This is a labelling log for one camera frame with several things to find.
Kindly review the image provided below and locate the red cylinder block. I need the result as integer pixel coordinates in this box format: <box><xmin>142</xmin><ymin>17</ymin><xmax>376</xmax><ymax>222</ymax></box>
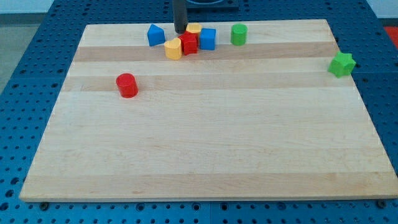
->
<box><xmin>116</xmin><ymin>73</ymin><xmax>139</xmax><ymax>98</ymax></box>

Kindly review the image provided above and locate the blue triangular block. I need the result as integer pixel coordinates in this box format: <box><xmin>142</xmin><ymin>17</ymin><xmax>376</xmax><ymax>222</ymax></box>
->
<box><xmin>147</xmin><ymin>24</ymin><xmax>165</xmax><ymax>47</ymax></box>

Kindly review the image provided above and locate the green cylinder block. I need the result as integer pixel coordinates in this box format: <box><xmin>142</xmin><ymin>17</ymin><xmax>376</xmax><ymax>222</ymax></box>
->
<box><xmin>230</xmin><ymin>23</ymin><xmax>248</xmax><ymax>46</ymax></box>

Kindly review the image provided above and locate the red star block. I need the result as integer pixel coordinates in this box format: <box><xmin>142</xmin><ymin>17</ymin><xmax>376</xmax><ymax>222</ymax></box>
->
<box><xmin>178</xmin><ymin>32</ymin><xmax>198</xmax><ymax>55</ymax></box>

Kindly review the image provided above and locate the red object at edge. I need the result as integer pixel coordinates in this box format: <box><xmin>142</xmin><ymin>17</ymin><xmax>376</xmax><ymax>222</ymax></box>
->
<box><xmin>384</xmin><ymin>26</ymin><xmax>398</xmax><ymax>48</ymax></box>

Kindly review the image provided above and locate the green star block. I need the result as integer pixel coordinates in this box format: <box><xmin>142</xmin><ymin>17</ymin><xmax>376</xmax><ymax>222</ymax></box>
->
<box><xmin>328</xmin><ymin>51</ymin><xmax>356</xmax><ymax>78</ymax></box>

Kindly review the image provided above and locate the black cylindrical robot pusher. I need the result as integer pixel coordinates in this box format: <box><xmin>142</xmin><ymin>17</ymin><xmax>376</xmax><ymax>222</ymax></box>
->
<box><xmin>172</xmin><ymin>0</ymin><xmax>188</xmax><ymax>34</ymax></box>

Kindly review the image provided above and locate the yellow heart block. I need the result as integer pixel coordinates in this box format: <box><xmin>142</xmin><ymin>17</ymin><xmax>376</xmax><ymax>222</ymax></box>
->
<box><xmin>164</xmin><ymin>37</ymin><xmax>182</xmax><ymax>60</ymax></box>

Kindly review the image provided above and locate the blue cube block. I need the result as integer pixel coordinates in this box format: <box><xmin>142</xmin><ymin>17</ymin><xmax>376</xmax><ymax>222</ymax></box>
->
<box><xmin>199</xmin><ymin>28</ymin><xmax>216</xmax><ymax>50</ymax></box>

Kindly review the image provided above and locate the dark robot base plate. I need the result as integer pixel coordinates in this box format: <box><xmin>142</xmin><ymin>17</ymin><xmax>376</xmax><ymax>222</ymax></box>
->
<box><xmin>186</xmin><ymin>0</ymin><xmax>240</xmax><ymax>10</ymax></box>

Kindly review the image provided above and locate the yellow round block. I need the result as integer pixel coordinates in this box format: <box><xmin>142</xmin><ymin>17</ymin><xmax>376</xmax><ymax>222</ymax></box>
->
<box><xmin>185</xmin><ymin>22</ymin><xmax>203</xmax><ymax>35</ymax></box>

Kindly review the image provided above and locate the wooden board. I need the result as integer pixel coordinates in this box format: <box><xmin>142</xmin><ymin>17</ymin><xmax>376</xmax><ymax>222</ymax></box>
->
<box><xmin>20</xmin><ymin>19</ymin><xmax>397</xmax><ymax>202</ymax></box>

